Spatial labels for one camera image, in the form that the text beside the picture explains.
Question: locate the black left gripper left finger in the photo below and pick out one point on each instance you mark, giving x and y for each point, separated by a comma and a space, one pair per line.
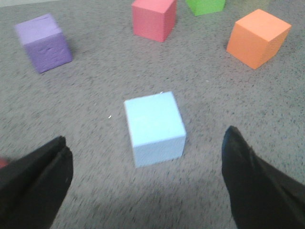
33, 187

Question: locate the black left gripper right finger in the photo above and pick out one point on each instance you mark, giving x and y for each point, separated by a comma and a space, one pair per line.
261, 196

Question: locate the light blue foam cube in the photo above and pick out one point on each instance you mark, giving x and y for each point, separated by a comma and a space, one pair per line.
156, 129

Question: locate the purple foam cube left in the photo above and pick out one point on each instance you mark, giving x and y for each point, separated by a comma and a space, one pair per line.
44, 42

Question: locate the orange foam cube centre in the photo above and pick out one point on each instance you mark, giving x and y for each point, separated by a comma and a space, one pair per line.
257, 37

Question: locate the green foam cube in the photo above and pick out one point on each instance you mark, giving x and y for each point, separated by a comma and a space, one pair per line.
202, 7

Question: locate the red foam cube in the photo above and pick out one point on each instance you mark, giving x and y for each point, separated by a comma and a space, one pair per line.
154, 19

